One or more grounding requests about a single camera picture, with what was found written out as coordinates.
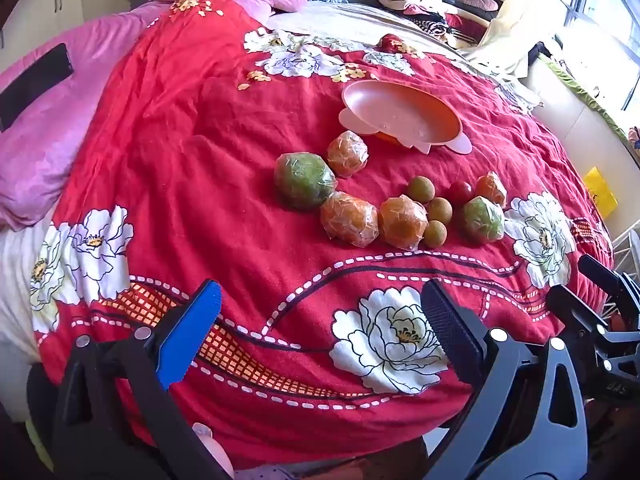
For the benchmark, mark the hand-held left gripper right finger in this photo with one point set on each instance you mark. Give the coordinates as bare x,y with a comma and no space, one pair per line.
450,330

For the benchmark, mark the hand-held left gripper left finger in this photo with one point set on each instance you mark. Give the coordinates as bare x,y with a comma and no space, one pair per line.
192,330

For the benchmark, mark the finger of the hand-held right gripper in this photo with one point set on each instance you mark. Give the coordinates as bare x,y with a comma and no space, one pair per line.
600,272
575,307

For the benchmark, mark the longan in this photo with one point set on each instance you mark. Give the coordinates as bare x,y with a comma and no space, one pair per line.
420,189
440,209
434,234

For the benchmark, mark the plastic-wrapped green fruit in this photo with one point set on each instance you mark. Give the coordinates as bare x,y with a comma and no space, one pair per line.
481,220
303,181

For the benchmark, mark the plastic-wrapped orange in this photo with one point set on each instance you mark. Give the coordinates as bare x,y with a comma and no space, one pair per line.
402,222
347,154
348,219
491,190

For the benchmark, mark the red tomato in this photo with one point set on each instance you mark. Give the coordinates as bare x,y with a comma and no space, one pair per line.
460,192

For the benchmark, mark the pink plastic bowl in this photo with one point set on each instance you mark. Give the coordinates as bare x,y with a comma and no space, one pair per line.
400,110

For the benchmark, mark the yellow bag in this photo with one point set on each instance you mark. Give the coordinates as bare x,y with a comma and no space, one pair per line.
600,192

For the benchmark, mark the red floral blanket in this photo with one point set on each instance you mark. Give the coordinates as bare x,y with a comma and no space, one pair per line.
200,160

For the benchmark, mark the white bed sheet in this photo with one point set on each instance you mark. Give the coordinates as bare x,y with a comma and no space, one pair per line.
15,300

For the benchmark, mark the pink quilt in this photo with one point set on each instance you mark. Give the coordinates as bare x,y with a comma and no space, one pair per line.
45,160

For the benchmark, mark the window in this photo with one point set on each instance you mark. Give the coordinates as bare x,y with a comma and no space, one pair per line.
610,15

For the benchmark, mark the cream curtain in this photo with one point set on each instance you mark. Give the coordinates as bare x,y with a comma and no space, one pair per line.
530,20

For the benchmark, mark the black phone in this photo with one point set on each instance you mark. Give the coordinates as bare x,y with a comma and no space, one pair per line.
35,82

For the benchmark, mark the pile of folded clothes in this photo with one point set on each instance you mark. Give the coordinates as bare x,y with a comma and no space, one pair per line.
440,10

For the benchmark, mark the beige blanket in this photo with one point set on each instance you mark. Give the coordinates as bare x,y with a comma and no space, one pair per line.
350,20

